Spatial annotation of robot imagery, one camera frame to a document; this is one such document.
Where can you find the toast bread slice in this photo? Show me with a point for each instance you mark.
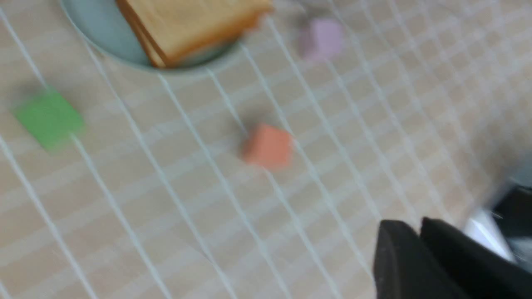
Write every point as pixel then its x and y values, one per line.
pixel 146 45
pixel 180 28

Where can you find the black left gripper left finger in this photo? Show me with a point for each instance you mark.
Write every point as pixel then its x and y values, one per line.
pixel 405 269

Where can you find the pink foam cube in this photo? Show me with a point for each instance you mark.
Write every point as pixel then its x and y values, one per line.
pixel 321 38

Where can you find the teal green plate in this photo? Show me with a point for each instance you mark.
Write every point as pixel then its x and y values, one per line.
pixel 101 23

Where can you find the red foam cube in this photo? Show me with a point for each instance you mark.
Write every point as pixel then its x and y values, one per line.
pixel 269 147

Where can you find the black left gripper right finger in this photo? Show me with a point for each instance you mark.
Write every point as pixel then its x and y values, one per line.
pixel 477 271

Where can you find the green foam cube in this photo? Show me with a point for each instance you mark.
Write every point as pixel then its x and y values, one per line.
pixel 49 118

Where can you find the checkered tan tablecloth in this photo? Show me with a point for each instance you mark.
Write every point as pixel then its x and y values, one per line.
pixel 422 114

